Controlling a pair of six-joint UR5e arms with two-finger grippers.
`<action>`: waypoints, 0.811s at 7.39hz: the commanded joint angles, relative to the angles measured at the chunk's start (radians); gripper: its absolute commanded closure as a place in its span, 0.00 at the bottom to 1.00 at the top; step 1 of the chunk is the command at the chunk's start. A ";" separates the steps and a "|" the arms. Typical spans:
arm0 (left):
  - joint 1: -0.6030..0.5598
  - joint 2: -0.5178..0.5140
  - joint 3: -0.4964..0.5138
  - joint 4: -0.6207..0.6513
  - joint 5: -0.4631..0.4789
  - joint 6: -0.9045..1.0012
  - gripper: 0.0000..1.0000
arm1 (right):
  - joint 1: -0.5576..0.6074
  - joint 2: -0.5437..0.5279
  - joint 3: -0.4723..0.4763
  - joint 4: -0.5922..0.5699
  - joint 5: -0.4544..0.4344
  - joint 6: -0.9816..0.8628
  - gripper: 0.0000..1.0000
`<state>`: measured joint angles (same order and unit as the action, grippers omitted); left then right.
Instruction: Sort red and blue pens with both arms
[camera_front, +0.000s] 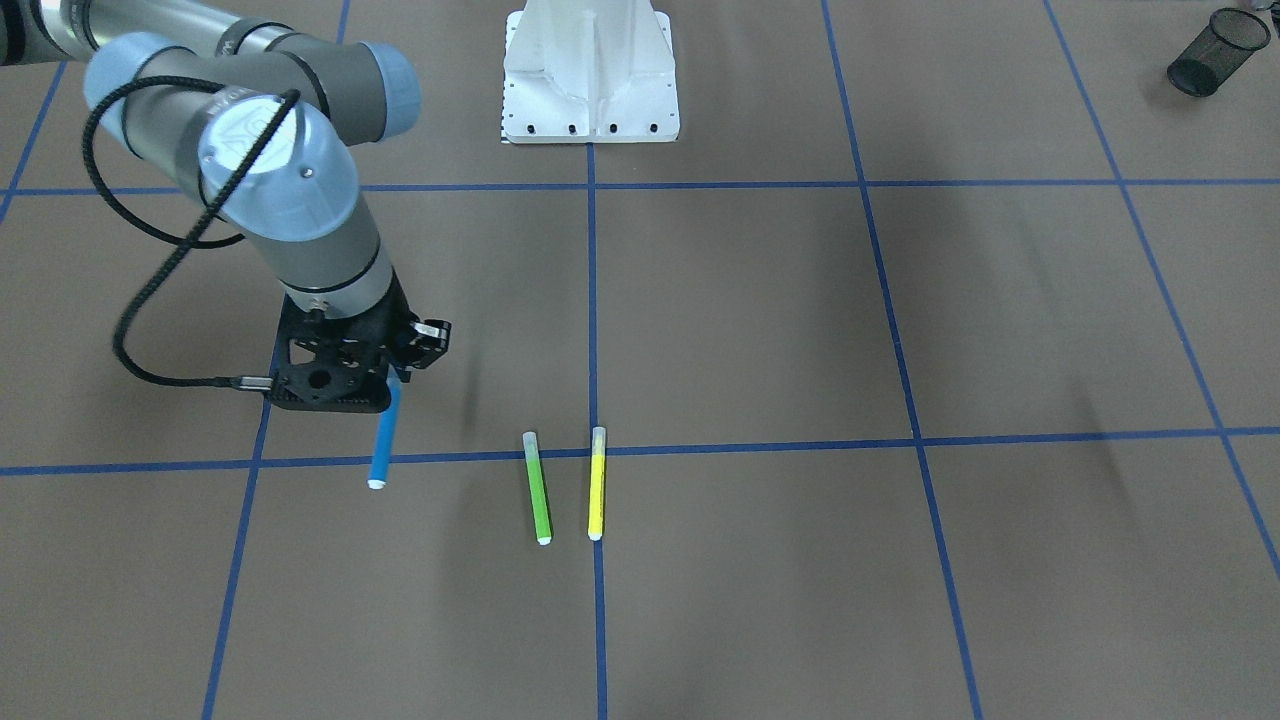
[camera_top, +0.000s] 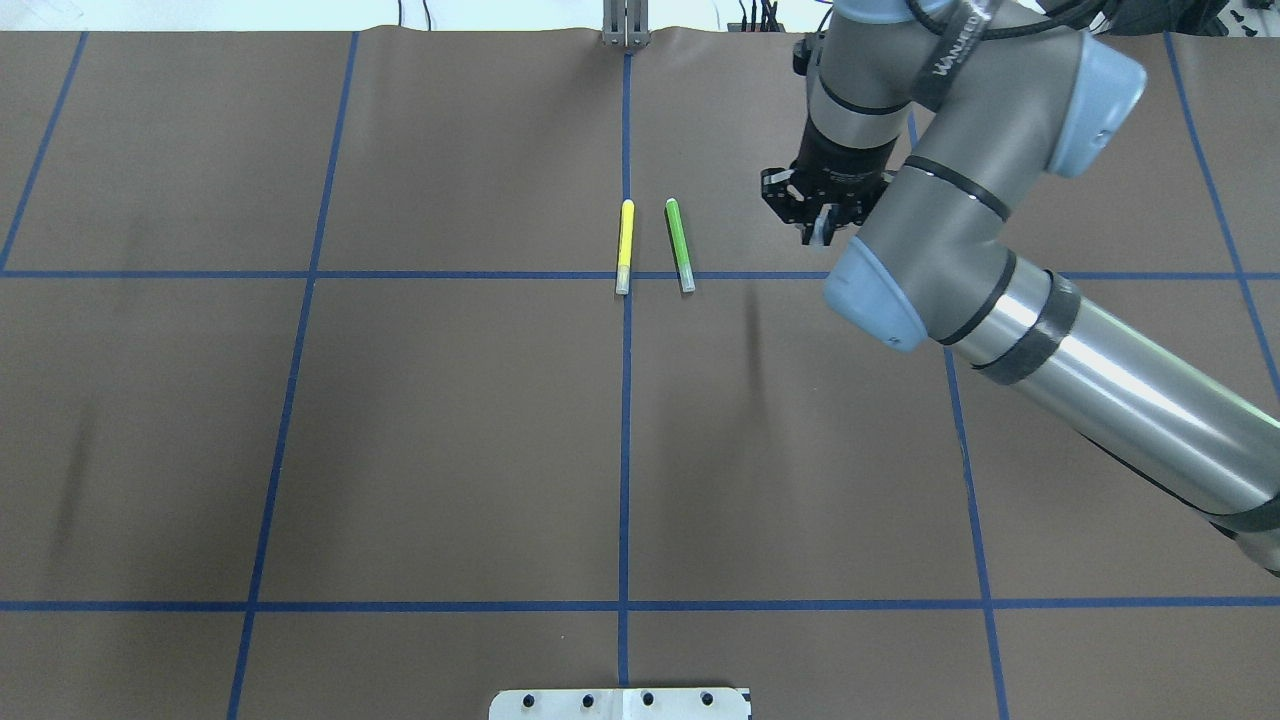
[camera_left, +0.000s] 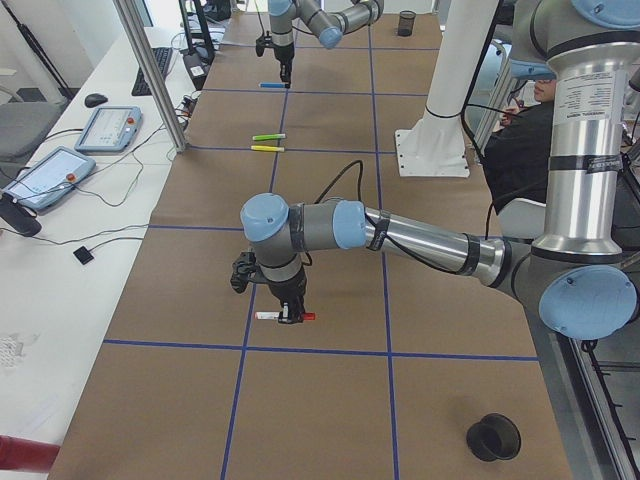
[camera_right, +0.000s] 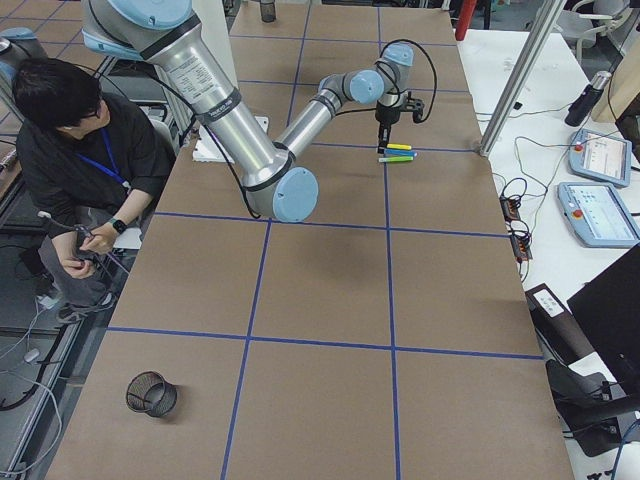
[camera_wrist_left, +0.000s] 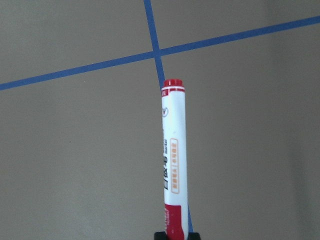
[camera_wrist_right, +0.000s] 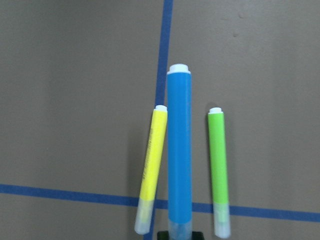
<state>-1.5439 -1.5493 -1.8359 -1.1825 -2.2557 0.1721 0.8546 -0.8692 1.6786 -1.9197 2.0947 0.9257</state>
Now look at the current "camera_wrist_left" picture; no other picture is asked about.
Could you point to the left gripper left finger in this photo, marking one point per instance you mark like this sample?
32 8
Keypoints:
160 235

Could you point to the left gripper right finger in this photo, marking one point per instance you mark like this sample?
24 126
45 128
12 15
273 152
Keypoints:
193 236

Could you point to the red and white marker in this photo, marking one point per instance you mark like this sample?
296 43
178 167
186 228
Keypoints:
175 180

